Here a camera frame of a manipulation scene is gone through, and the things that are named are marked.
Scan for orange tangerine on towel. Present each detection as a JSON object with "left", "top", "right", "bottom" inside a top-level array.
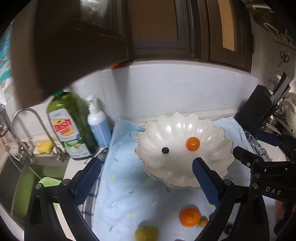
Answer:
[{"left": 179, "top": 208, "right": 202, "bottom": 227}]

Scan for yellow sponge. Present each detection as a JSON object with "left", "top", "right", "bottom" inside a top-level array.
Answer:
[{"left": 37, "top": 141, "right": 54, "bottom": 154}]

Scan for dark purple plum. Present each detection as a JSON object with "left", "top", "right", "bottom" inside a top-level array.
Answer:
[{"left": 224, "top": 224, "right": 233, "bottom": 235}]

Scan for green plastic basin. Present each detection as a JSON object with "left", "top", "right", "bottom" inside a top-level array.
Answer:
[{"left": 38, "top": 177, "right": 62, "bottom": 211}]

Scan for white blue pump bottle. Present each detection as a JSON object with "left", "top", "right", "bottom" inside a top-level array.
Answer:
[{"left": 86, "top": 95, "right": 111, "bottom": 148}]

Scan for black knife block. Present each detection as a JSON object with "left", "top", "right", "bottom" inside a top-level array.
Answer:
[{"left": 234, "top": 85, "right": 279, "bottom": 138}]

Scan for light blue towel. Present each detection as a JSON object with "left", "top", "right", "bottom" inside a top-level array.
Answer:
[{"left": 91, "top": 116, "right": 276, "bottom": 241}]

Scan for person's right hand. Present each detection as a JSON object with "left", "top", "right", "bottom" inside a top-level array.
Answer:
[{"left": 275, "top": 200, "right": 287, "bottom": 220}]

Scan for green dish soap bottle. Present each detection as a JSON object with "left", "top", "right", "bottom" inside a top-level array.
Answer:
[{"left": 47, "top": 90, "right": 98, "bottom": 160}]

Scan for yellow green lemon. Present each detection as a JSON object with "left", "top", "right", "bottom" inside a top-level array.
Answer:
[{"left": 134, "top": 226, "right": 159, "bottom": 241}]

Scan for white ceramic kettle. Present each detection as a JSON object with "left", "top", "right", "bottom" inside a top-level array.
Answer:
[{"left": 282, "top": 99, "right": 296, "bottom": 133}]

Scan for dark wooden wall cabinet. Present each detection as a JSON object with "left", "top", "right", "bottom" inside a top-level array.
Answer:
[{"left": 11, "top": 1, "right": 253, "bottom": 108}]

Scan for black scissors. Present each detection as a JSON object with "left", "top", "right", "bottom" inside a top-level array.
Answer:
[{"left": 278, "top": 50, "right": 290, "bottom": 68}]

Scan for chrome kitchen faucet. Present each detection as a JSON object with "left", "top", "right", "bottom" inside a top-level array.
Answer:
[{"left": 11, "top": 108, "right": 70, "bottom": 163}]

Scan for orange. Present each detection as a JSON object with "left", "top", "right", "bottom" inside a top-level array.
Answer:
[{"left": 186, "top": 137, "right": 200, "bottom": 151}]

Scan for small yellow kumquat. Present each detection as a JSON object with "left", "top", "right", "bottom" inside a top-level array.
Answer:
[{"left": 198, "top": 216, "right": 208, "bottom": 228}]

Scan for white scalloped ceramic bowl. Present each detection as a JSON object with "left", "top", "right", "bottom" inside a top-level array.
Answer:
[{"left": 135, "top": 113, "right": 234, "bottom": 188}]

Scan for checkered grey kitchen cloth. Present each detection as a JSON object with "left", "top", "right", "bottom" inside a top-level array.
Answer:
[{"left": 78, "top": 132, "right": 272, "bottom": 226}]

